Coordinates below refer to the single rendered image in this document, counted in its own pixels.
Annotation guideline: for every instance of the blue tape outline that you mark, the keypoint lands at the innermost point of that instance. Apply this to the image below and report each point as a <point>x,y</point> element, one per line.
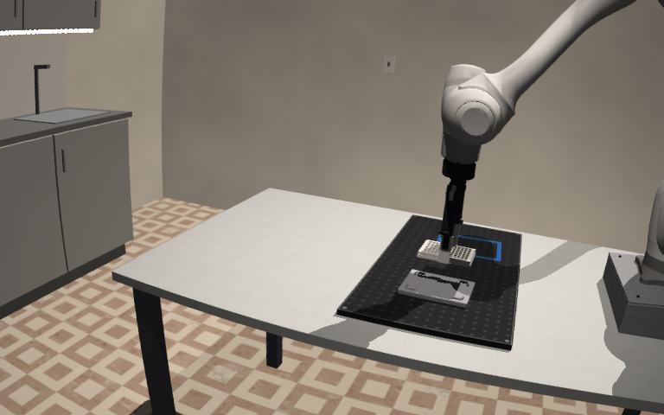
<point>498,255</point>

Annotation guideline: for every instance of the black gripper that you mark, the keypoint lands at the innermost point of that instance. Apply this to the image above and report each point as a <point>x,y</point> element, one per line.
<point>458,174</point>

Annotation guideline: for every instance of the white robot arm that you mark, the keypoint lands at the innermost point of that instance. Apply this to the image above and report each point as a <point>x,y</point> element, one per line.
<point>476,111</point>

